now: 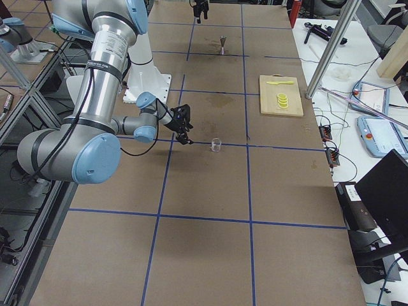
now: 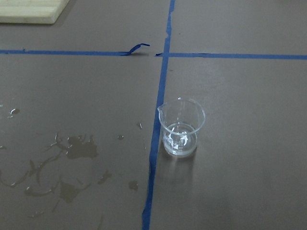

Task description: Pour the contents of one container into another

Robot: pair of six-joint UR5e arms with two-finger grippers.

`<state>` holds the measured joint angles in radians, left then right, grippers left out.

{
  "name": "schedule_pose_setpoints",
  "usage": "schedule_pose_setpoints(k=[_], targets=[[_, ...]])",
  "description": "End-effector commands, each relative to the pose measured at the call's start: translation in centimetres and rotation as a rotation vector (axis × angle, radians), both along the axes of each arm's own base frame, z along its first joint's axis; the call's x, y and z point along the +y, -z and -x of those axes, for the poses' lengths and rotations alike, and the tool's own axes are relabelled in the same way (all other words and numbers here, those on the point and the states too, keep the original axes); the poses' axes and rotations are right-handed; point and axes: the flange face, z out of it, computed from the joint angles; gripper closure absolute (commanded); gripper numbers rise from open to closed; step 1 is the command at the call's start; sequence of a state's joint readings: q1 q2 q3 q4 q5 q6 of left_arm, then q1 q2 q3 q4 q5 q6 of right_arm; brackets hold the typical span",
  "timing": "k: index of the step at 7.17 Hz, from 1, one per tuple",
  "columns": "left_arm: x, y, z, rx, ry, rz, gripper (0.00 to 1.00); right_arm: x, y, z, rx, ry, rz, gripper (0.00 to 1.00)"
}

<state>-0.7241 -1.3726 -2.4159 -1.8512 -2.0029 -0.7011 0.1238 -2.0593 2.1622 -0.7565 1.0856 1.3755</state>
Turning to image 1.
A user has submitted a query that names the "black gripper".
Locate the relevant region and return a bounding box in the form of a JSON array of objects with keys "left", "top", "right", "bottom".
[
  {"left": 193, "top": 0, "right": 209, "bottom": 24},
  {"left": 165, "top": 109, "right": 194, "bottom": 145}
]

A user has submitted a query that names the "steel double jigger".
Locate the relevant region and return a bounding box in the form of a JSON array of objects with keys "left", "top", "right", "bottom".
[{"left": 219, "top": 36, "right": 226, "bottom": 55}]

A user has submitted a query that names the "clear glass cup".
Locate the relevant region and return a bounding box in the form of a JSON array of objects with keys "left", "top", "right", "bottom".
[{"left": 210, "top": 138, "right": 222, "bottom": 152}]

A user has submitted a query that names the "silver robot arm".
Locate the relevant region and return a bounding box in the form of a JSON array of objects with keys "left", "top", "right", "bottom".
[{"left": 17, "top": 1, "right": 191, "bottom": 184}]

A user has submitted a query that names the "wooden cutting board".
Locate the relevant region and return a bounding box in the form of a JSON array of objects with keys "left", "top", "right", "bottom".
[{"left": 259, "top": 75, "right": 303, "bottom": 117}]

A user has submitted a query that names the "lemon slice two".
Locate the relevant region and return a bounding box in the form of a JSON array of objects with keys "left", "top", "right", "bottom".
[{"left": 277, "top": 96, "right": 288, "bottom": 103}]

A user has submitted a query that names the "yellow plastic knife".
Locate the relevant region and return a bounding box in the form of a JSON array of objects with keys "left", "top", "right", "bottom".
[{"left": 265, "top": 81, "right": 295, "bottom": 85}]

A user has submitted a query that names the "white plastic chair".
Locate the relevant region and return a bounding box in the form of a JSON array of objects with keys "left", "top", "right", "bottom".
[{"left": 66, "top": 75, "right": 89, "bottom": 114}]

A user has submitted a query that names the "upper blue teach pendant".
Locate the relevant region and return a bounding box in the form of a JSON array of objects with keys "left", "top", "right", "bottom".
[{"left": 350, "top": 81, "right": 390, "bottom": 115}]

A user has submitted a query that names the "blue teach pendant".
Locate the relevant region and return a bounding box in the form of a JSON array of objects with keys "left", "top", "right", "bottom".
[
  {"left": 350, "top": 81, "right": 390, "bottom": 115},
  {"left": 356, "top": 116, "right": 407, "bottom": 159}
]

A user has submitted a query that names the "lower blue teach pendant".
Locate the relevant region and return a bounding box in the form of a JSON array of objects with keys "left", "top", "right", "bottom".
[{"left": 356, "top": 116, "right": 407, "bottom": 159}]

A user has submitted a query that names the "black monitor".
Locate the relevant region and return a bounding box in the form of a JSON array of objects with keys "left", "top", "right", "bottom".
[{"left": 355, "top": 149, "right": 407, "bottom": 237}]

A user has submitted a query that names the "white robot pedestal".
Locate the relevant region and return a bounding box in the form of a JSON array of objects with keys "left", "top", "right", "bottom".
[{"left": 123, "top": 33, "right": 171, "bottom": 103}]

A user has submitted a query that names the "aluminium frame post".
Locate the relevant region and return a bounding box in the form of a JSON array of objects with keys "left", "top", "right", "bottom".
[{"left": 305, "top": 0, "right": 361, "bottom": 99}]

